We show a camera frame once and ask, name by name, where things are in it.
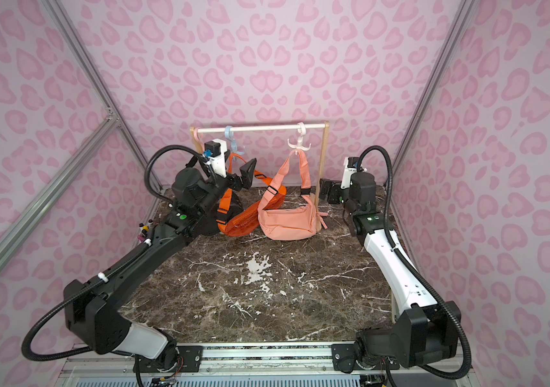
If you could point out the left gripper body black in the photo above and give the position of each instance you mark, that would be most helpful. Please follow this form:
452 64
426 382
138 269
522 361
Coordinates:
231 176

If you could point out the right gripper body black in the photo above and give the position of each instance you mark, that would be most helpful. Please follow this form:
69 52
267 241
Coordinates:
333 191

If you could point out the orange fanny pack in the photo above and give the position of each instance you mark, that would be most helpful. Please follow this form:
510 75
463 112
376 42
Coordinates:
232 219

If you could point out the pink fanny pack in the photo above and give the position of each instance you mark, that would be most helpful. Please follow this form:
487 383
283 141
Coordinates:
299 223

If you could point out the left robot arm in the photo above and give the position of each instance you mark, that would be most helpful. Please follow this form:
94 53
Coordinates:
92 310

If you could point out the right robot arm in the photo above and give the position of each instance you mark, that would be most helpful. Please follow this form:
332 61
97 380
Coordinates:
423 333

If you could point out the blue hook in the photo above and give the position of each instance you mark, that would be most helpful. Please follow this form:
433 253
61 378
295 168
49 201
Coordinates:
229 135

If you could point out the pink hook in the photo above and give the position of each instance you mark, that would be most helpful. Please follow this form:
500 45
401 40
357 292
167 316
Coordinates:
198 141

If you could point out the white hook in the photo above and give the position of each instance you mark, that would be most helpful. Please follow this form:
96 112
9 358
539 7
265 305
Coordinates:
299 144

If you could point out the wooden clothes rack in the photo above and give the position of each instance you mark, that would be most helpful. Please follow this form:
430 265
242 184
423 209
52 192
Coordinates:
324 127

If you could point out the aluminium corner profile left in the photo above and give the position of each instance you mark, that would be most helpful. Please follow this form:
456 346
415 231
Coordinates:
70 34

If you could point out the aluminium corner profile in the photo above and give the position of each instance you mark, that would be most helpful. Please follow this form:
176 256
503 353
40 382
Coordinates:
70 34
465 13

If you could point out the aluminium corner profile right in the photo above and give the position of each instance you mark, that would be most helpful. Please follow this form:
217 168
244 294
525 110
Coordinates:
465 13

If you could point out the aluminium diagonal profile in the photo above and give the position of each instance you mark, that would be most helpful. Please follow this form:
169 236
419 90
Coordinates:
34 213

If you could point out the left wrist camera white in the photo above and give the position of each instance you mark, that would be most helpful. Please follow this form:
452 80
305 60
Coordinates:
215 151

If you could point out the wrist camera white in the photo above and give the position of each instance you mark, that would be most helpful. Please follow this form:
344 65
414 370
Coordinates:
215 151
350 167

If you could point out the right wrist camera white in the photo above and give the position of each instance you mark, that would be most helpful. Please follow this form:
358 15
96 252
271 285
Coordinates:
350 167

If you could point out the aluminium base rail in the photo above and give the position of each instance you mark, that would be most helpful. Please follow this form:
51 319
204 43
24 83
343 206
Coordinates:
234 364

